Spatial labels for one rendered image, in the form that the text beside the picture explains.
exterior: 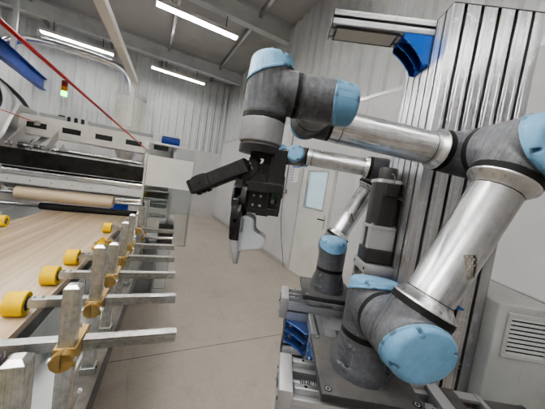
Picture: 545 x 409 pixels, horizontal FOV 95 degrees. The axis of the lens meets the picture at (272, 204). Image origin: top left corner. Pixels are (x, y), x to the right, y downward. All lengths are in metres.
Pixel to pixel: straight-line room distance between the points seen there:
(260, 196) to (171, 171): 2.63
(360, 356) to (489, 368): 0.44
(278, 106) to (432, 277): 0.41
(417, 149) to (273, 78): 0.37
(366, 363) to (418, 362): 0.17
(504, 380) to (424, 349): 0.54
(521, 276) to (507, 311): 1.69
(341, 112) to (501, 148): 0.30
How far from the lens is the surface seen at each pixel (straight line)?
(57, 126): 3.54
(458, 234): 0.57
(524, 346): 1.05
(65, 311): 0.86
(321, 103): 0.45
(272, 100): 0.43
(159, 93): 9.84
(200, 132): 9.80
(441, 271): 0.55
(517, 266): 2.67
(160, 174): 3.02
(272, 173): 0.43
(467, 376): 1.07
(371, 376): 0.71
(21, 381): 0.64
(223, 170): 0.43
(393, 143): 0.63
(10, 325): 1.20
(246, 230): 0.43
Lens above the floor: 1.45
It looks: 4 degrees down
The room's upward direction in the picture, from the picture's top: 9 degrees clockwise
